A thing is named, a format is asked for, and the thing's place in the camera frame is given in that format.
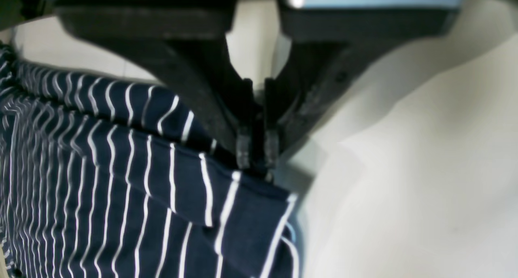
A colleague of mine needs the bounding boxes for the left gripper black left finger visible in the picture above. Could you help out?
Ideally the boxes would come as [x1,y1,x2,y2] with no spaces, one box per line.
[56,5,253,169]

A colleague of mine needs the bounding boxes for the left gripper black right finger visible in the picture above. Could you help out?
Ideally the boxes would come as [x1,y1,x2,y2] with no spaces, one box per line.
[263,7,458,168]

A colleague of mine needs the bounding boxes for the navy white striped T-shirt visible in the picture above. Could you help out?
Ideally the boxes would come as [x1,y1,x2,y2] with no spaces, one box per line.
[1,44,301,278]

